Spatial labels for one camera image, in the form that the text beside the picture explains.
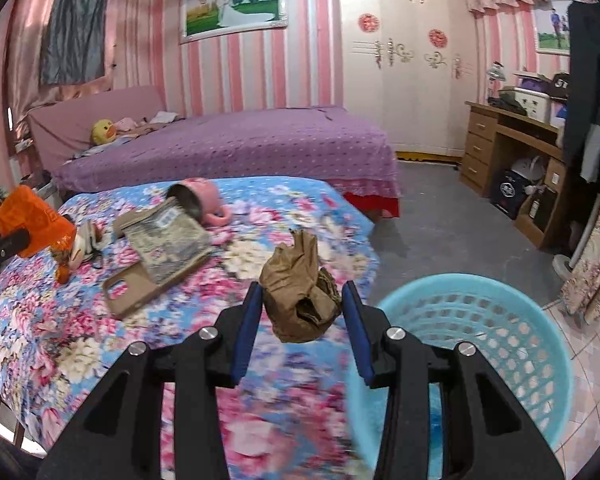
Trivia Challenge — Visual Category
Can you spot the desk lamp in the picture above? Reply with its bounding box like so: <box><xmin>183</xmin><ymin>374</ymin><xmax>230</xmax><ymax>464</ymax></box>
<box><xmin>486</xmin><ymin>62</ymin><xmax>507</xmax><ymax>101</ymax></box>

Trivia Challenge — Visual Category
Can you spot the large framed wedding photo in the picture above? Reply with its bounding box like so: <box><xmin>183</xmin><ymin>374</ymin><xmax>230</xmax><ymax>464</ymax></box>
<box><xmin>179</xmin><ymin>0</ymin><xmax>288</xmax><ymax>45</ymax></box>

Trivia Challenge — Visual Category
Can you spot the light blue plastic basket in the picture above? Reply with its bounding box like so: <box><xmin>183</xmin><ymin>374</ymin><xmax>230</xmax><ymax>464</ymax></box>
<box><xmin>345</xmin><ymin>273</ymin><xmax>575</xmax><ymax>480</ymax></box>

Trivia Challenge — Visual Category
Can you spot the small orange block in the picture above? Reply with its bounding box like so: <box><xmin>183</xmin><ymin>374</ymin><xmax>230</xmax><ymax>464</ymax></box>
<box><xmin>55</xmin><ymin>250</ymin><xmax>76</xmax><ymax>283</ymax></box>

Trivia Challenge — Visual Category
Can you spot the small brown square pad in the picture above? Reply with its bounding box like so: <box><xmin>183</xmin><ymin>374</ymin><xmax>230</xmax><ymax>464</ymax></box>
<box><xmin>111</xmin><ymin>209</ymin><xmax>153</xmax><ymax>241</ymax></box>

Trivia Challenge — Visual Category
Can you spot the grey cloth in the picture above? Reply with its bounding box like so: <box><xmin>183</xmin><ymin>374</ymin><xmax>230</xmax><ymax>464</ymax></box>
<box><xmin>40</xmin><ymin>0</ymin><xmax>111</xmax><ymax>86</ymax></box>

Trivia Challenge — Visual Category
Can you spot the floral blanket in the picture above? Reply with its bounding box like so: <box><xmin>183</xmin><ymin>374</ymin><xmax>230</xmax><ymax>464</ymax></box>
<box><xmin>0</xmin><ymin>176</ymin><xmax>381</xmax><ymax>480</ymax></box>

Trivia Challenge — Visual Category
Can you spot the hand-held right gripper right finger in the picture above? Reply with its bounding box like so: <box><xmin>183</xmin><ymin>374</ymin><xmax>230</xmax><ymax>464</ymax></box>
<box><xmin>342</xmin><ymin>281</ymin><xmax>566</xmax><ymax>480</ymax></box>

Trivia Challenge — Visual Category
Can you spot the dark hanging jacket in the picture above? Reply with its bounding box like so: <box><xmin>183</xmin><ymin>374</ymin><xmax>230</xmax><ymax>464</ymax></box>
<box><xmin>562</xmin><ymin>1</ymin><xmax>600</xmax><ymax>166</ymax></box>

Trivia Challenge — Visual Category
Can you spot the white plastic bag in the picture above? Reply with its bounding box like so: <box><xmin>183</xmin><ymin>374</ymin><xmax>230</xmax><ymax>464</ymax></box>
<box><xmin>510</xmin><ymin>156</ymin><xmax>546</xmax><ymax>183</ymax></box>

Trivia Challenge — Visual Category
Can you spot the yellow duck plush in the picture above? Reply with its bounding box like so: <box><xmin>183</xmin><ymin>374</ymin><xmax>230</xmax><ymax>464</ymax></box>
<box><xmin>91</xmin><ymin>119</ymin><xmax>118</xmax><ymax>145</ymax></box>

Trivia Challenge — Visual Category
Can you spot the wooden desk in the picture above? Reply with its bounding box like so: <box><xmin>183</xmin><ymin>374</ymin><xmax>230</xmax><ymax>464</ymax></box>
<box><xmin>459</xmin><ymin>101</ymin><xmax>573</xmax><ymax>251</ymax></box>

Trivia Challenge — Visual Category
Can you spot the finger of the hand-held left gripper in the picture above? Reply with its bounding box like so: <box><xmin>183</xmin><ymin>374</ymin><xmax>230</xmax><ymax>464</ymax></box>
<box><xmin>0</xmin><ymin>230</ymin><xmax>32</xmax><ymax>262</ymax></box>

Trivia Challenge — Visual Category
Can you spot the white wardrobe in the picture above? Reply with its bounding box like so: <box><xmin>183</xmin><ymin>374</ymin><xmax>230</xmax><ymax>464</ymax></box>
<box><xmin>336</xmin><ymin>0</ymin><xmax>476</xmax><ymax>158</ymax></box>

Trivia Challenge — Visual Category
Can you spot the white storage box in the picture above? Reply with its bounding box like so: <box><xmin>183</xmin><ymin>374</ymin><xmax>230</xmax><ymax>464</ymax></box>
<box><xmin>500</xmin><ymin>87</ymin><xmax>551</xmax><ymax>123</ymax></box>

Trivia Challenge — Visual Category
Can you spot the dark round bowl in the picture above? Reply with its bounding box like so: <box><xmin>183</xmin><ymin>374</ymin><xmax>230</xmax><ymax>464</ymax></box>
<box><xmin>166</xmin><ymin>177</ymin><xmax>232</xmax><ymax>228</ymax></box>

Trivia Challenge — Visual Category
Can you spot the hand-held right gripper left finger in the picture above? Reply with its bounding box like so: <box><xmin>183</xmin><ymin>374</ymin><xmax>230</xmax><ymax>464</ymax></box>
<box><xmin>36</xmin><ymin>282</ymin><xmax>266</xmax><ymax>480</ymax></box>

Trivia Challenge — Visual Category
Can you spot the floral curtain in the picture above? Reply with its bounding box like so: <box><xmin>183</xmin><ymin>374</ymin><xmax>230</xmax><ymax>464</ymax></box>
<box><xmin>560</xmin><ymin>145</ymin><xmax>600</xmax><ymax>326</ymax></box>

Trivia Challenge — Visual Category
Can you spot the bed with purple cover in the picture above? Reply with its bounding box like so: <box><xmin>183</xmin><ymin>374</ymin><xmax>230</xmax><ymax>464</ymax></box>
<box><xmin>27</xmin><ymin>85</ymin><xmax>402</xmax><ymax>218</ymax></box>

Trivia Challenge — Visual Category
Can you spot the brown cloth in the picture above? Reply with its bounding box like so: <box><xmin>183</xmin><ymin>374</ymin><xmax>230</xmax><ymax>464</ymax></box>
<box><xmin>259</xmin><ymin>230</ymin><xmax>342</xmax><ymax>345</ymax></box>

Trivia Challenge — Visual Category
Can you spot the small framed photo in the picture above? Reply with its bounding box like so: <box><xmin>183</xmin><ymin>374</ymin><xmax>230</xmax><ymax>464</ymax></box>
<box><xmin>532</xmin><ymin>0</ymin><xmax>576</xmax><ymax>56</ymax></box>

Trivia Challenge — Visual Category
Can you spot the camouflage print packet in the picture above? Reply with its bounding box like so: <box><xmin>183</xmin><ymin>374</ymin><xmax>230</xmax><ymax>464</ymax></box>
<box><xmin>122</xmin><ymin>199</ymin><xmax>213</xmax><ymax>283</ymax></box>

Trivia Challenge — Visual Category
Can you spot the pink satin curtain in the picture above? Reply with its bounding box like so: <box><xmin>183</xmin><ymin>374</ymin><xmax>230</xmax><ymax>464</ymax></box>
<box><xmin>5</xmin><ymin>0</ymin><xmax>116</xmax><ymax>126</ymax></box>

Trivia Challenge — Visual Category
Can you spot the black gift bag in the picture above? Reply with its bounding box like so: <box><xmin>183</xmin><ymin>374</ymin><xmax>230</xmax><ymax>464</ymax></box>
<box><xmin>490</xmin><ymin>170</ymin><xmax>528</xmax><ymax>221</ymax></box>

